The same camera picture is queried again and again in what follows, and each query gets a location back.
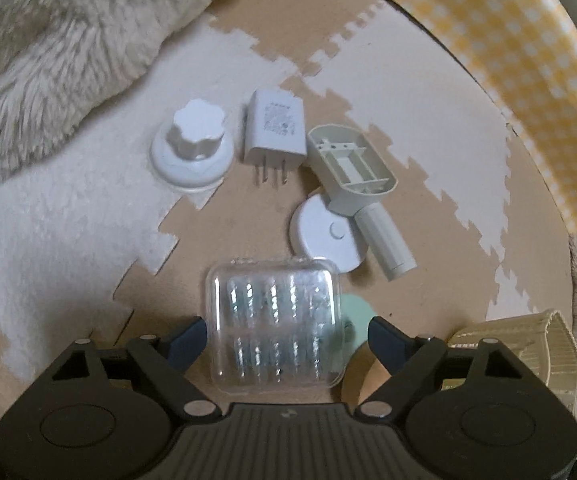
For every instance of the foam puzzle floor mat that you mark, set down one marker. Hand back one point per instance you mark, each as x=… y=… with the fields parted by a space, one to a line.
x=428 y=260

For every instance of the light green round disc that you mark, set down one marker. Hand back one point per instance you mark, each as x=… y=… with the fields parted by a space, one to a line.
x=352 y=320

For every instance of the white charger plug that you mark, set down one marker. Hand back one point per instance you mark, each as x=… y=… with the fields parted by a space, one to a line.
x=273 y=125

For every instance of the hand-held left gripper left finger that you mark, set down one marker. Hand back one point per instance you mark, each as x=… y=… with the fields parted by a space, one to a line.
x=191 y=341

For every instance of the clear plastic case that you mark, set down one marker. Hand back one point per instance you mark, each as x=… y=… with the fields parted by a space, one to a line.
x=273 y=320

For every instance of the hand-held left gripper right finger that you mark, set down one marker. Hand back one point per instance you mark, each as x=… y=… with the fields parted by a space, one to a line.
x=383 y=338

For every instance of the white round disc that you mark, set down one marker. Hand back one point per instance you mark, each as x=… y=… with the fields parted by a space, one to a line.
x=318 y=232

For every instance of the beige plastic basket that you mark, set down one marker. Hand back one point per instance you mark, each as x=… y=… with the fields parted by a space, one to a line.
x=558 y=355

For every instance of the white knob lid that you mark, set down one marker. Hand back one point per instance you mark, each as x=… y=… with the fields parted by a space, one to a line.
x=196 y=130

